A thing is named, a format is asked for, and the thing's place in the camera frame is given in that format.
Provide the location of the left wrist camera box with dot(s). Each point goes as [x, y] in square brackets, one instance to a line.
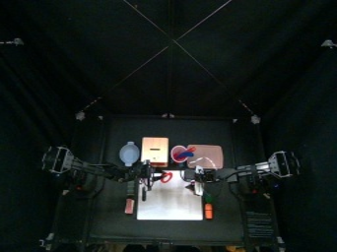
[147, 169]

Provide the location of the blue utensil with red tip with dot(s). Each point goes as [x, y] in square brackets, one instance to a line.
[188, 153]

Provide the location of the metal frame pole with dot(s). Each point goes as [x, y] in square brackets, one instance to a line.
[170, 65]

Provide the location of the white cutting board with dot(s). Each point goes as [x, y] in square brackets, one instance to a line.
[172, 203]

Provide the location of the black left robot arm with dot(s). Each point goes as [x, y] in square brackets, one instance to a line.
[87, 169]

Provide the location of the tan plastic tray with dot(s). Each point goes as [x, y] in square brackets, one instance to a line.
[210, 156]

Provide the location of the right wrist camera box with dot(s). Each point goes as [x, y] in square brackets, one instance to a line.
[190, 174]

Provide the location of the grey-blue bowl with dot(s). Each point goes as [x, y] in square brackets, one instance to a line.
[129, 154]

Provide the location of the white printed label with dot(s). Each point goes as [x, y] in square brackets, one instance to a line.
[260, 224]

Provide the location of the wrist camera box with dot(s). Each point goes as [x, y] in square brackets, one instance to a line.
[147, 169]
[190, 174]

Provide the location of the orange toy carrot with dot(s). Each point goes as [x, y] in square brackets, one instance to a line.
[209, 211]

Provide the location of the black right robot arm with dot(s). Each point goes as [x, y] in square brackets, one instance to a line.
[264, 167]

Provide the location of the metal frame clamp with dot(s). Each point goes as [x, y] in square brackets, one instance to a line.
[328, 43]
[18, 41]
[168, 115]
[256, 119]
[79, 115]

